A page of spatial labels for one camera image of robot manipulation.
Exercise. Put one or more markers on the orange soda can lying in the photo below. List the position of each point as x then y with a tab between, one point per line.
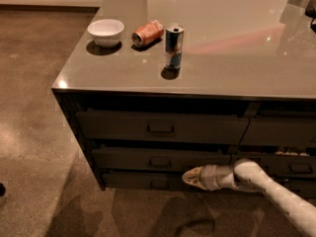
147	33

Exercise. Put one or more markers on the blue silver energy drink can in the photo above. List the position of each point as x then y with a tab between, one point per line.
174	45

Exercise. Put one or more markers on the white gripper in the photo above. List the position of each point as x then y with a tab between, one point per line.
209	178

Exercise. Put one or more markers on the dark object on floor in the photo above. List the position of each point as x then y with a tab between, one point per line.
2	190

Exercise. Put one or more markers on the white ceramic bowl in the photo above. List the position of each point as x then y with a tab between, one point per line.
106	33

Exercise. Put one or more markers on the dark object at right edge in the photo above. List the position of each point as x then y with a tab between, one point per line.
310	10

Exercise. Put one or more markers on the dark cabinet counter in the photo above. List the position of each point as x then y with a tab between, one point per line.
241	58

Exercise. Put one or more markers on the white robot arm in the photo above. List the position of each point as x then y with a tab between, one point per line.
246	175

